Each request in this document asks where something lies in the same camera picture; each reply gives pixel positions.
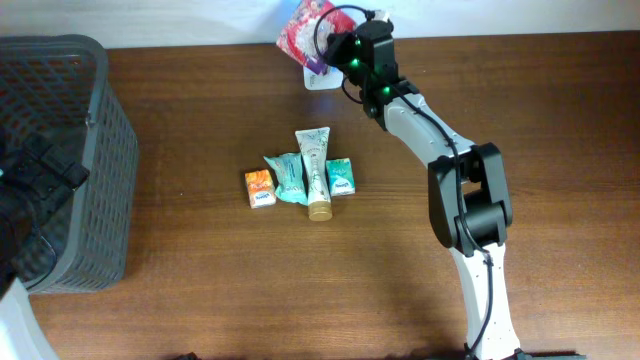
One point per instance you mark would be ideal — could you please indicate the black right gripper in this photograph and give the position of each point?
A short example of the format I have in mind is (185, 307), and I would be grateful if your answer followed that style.
(337, 46)

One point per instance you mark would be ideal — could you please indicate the red purple tissue pack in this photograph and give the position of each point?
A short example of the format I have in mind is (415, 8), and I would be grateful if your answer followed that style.
(307, 31)

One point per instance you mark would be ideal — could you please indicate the white tube gold cap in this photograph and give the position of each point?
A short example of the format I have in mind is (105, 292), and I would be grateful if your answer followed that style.
(313, 144)

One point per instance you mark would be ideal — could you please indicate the small green tissue packet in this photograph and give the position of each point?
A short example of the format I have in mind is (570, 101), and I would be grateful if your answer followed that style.
(341, 179)

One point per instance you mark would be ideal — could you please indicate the teal soap pouch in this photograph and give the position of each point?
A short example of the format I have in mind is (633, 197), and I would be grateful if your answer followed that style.
(289, 173)

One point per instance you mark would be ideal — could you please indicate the orange tissue packet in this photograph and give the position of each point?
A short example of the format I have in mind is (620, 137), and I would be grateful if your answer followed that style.
(260, 188)

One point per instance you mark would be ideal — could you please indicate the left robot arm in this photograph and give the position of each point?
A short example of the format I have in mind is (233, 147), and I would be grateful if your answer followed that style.
(37, 180)

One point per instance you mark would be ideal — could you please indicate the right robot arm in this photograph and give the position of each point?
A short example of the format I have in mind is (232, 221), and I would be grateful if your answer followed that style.
(468, 198)

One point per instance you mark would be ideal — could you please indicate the white barcode scanner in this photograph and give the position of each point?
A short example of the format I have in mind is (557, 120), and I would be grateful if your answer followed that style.
(330, 80)

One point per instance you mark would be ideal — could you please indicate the dark grey plastic basket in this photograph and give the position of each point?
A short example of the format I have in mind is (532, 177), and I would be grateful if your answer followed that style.
(57, 86)

